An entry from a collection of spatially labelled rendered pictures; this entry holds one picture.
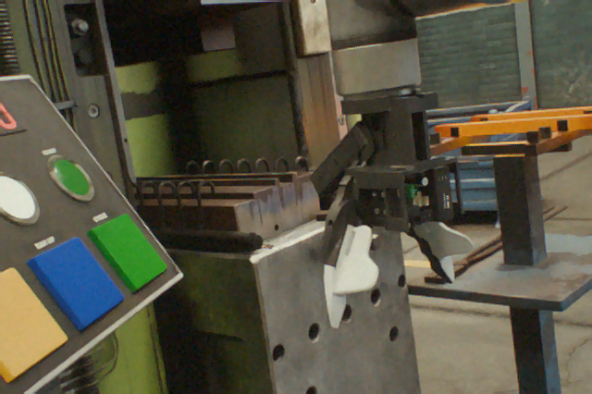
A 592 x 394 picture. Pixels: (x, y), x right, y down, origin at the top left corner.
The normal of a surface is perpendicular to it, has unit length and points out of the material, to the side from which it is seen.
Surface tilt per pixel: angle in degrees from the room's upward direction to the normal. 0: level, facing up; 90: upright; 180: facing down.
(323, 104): 90
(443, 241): 122
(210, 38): 90
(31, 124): 60
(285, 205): 90
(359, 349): 90
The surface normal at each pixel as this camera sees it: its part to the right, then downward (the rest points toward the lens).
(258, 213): 0.76, 0.00
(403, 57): 0.51, 0.07
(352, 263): -0.75, -0.36
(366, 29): -0.22, 0.19
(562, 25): -0.62, 0.23
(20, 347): 0.76, -0.57
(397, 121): -0.80, 0.21
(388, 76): 0.18, 0.14
